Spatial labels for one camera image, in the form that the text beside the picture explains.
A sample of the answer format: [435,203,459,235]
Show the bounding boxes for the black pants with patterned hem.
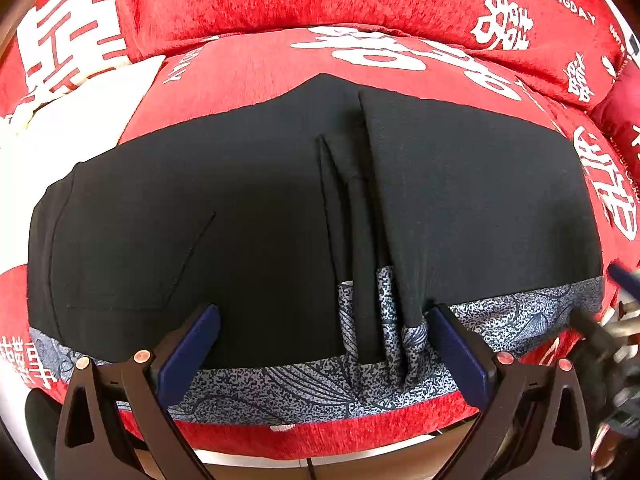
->
[27,75,603,425]

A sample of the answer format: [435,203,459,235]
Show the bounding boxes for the dark red cushion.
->
[590,62,640,180]

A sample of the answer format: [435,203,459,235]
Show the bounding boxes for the red wedding quilt roll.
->
[1,0,626,116]

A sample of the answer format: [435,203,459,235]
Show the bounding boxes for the red wedding blanket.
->
[0,27,640,461]

